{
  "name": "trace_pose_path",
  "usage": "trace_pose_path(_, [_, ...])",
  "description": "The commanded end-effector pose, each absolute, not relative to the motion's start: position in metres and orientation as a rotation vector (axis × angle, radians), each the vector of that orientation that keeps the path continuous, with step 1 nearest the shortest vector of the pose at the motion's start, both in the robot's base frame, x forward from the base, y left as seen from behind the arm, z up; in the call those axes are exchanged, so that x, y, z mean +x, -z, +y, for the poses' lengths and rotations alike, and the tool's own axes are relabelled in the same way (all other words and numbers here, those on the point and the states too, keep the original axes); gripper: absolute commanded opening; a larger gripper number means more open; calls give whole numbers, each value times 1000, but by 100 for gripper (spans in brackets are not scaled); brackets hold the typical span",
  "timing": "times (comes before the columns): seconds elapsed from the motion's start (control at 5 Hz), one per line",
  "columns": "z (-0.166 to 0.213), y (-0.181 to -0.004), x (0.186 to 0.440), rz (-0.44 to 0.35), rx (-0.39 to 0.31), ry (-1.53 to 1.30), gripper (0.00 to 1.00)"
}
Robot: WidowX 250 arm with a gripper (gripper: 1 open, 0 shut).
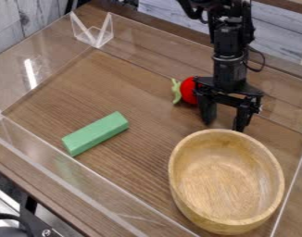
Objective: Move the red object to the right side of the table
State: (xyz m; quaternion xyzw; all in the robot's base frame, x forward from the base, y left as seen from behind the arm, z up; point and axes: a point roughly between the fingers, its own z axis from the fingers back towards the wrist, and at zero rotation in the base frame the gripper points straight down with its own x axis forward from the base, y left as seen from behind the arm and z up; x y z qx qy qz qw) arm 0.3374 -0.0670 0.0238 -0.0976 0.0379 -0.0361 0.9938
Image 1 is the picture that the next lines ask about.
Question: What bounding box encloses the wooden bowl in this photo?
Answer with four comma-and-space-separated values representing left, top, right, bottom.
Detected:
168, 129, 285, 235

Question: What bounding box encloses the black metal table frame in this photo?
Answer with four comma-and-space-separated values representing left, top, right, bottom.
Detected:
16, 193, 76, 237

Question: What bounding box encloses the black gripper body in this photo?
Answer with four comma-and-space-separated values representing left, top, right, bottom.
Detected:
192, 77, 263, 115

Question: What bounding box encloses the green rectangular block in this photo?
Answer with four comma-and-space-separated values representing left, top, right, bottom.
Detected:
62, 111, 128, 156

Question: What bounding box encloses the red toy strawberry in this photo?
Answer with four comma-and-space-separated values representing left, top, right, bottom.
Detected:
171, 77, 198, 106

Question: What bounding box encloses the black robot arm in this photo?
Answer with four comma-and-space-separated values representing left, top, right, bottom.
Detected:
176, 0, 263, 132

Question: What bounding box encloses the clear acrylic corner bracket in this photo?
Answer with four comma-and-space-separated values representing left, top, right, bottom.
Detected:
70, 12, 114, 49

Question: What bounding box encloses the black cable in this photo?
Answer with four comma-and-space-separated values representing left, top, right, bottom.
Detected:
243, 45, 267, 73

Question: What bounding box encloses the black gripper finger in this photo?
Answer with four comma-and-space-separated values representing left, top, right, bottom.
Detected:
198, 95, 217, 125
233, 106, 251, 132

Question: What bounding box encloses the clear acrylic tray wall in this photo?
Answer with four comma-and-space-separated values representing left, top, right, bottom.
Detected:
0, 112, 198, 237

